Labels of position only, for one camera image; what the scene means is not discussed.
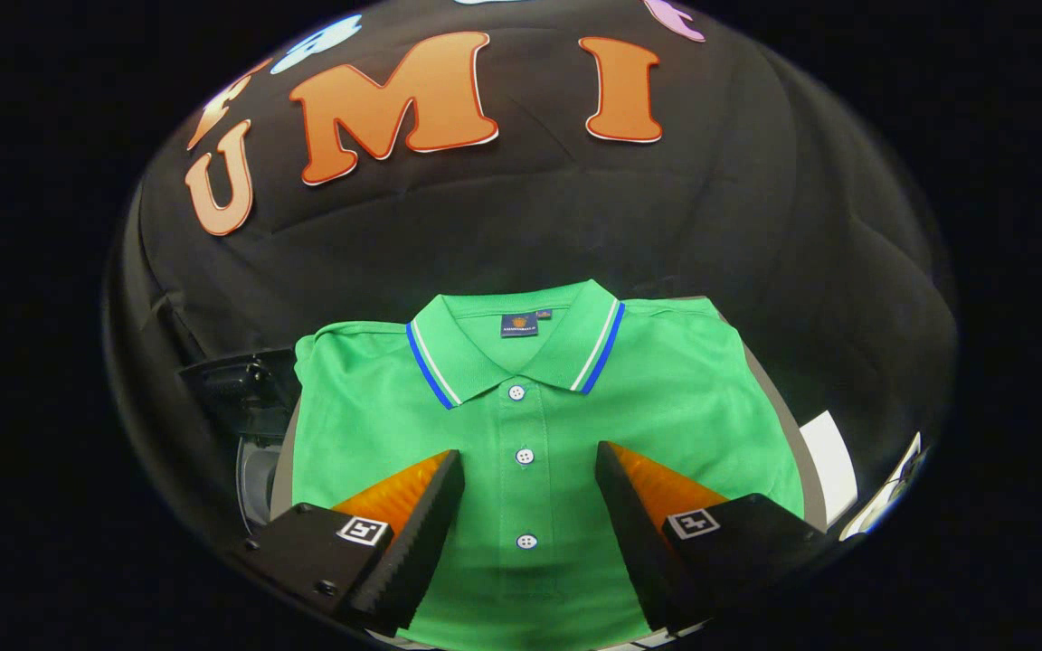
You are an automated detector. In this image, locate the white plastic object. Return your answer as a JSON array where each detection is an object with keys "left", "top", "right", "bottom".
[{"left": 838, "top": 432, "right": 925, "bottom": 542}]

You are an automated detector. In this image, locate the white flat box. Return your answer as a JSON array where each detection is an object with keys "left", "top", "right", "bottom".
[{"left": 800, "top": 410, "right": 859, "bottom": 527}]

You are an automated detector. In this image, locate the green polo shirt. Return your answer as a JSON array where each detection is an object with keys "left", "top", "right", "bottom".
[{"left": 290, "top": 278, "right": 807, "bottom": 651}]

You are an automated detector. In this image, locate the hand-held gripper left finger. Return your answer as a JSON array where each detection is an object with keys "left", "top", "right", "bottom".
[{"left": 232, "top": 449, "right": 466, "bottom": 637}]

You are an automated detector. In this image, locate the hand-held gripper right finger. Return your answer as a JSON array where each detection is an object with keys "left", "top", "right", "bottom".
[{"left": 595, "top": 441, "right": 834, "bottom": 634}]

